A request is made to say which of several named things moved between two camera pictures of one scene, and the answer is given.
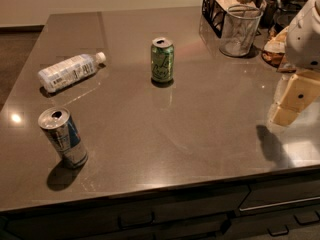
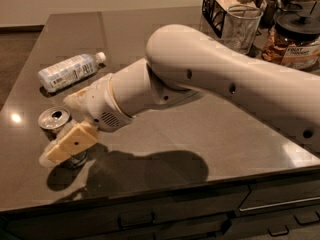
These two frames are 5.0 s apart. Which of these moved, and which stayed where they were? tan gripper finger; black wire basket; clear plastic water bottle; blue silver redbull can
Moved: tan gripper finger
Stayed: clear plastic water bottle; black wire basket; blue silver redbull can
